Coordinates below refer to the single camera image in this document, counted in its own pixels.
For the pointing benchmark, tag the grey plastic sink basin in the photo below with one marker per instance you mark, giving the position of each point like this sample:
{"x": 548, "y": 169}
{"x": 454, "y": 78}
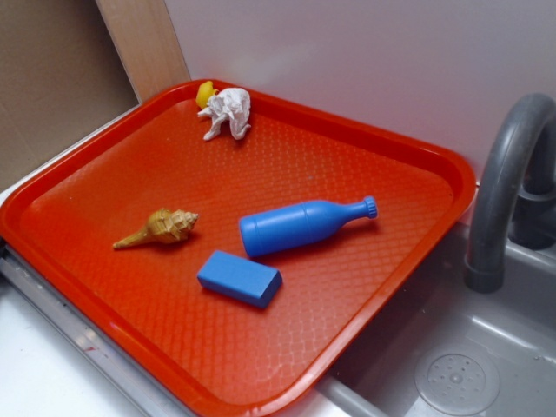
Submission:
{"x": 514, "y": 327}

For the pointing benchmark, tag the blue rectangular block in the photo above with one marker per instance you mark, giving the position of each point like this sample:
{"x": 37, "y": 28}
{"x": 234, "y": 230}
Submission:
{"x": 241, "y": 279}

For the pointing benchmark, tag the tan conch seashell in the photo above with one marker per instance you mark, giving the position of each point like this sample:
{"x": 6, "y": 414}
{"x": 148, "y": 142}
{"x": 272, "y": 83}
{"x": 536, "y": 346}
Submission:
{"x": 162, "y": 227}

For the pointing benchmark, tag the yellow toy piece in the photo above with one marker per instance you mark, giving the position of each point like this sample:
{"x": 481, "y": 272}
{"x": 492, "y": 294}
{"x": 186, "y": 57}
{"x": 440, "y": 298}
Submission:
{"x": 205, "y": 91}

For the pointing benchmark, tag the light wooden post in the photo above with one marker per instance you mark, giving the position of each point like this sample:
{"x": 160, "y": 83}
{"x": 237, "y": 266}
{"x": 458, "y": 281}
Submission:
{"x": 146, "y": 42}

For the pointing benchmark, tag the round sink drain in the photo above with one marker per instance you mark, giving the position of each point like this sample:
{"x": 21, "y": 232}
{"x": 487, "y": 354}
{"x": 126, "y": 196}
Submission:
{"x": 457, "y": 380}

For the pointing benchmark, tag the red plastic tray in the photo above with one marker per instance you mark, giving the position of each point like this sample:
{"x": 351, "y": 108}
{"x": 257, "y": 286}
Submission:
{"x": 219, "y": 356}

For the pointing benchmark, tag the grey plastic faucet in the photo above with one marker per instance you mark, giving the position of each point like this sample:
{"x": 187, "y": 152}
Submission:
{"x": 516, "y": 197}

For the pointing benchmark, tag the blue plastic bottle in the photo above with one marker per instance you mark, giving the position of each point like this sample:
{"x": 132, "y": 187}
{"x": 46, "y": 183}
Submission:
{"x": 299, "y": 225}

